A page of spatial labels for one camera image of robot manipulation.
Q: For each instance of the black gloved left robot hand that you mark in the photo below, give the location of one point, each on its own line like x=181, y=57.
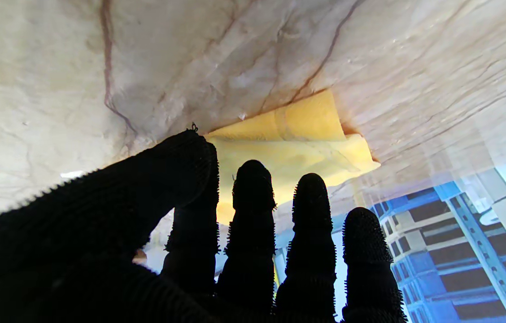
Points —
x=78, y=251

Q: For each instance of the yellow cloth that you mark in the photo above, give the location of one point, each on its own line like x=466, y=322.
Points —
x=307, y=148

